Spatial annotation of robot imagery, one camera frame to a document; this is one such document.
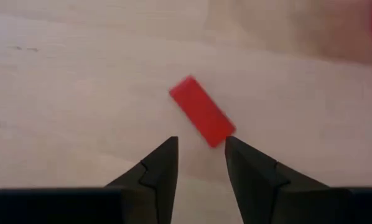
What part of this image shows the red eraser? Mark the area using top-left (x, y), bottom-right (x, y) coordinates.
top-left (169, 74), bottom-right (236, 149)

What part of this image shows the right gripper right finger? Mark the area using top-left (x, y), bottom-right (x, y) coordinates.
top-left (225, 136), bottom-right (351, 224)

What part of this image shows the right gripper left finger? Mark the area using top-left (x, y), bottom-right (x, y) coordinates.
top-left (105, 136), bottom-right (179, 224)

